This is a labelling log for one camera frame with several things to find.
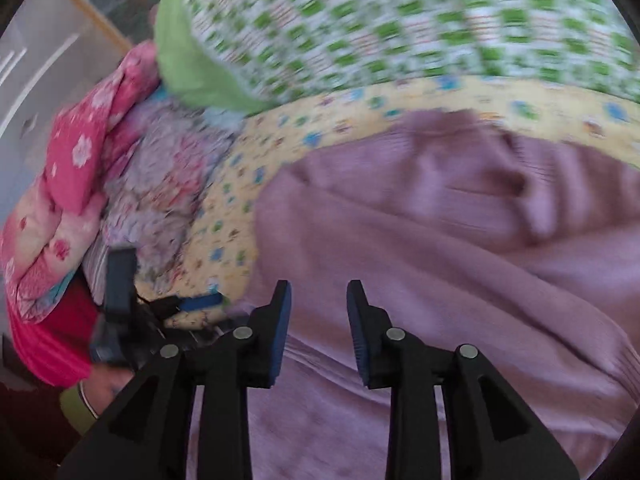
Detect red cloth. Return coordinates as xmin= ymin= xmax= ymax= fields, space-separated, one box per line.
xmin=6 ymin=279 xmax=103 ymax=387

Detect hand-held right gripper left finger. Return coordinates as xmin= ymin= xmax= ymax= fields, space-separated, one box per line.
xmin=57 ymin=280 xmax=293 ymax=480

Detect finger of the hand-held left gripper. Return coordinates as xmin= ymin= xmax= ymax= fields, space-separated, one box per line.
xmin=150 ymin=293 xmax=224 ymax=319
xmin=162 ymin=324 xmax=236 ymax=348

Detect pink floral quilt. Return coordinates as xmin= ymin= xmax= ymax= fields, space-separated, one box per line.
xmin=0 ymin=42 xmax=162 ymax=322

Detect green checked quilt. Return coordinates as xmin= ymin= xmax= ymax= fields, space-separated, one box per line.
xmin=152 ymin=0 xmax=640 ymax=117

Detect purple floral cloth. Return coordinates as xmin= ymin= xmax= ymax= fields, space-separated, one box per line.
xmin=82 ymin=94 xmax=247 ymax=288

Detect yellow bear print bed sheet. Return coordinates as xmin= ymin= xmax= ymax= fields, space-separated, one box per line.
xmin=150 ymin=76 xmax=640 ymax=332

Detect purple knit sweater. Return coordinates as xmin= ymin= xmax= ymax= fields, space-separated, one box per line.
xmin=187 ymin=109 xmax=640 ymax=480

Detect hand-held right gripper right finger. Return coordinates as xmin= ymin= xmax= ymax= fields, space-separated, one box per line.
xmin=346 ymin=280 xmax=582 ymax=480

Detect person's left hand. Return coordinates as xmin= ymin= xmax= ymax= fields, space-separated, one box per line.
xmin=80 ymin=364 xmax=135 ymax=417

